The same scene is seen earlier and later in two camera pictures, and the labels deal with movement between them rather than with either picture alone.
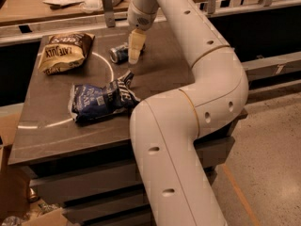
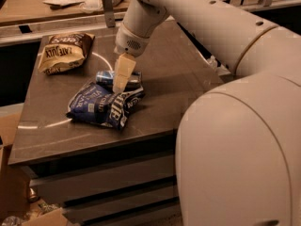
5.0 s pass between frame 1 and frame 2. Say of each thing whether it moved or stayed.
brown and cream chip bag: stayed
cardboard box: stayed
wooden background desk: stayed
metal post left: stayed
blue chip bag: moved
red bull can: moved
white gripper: moved
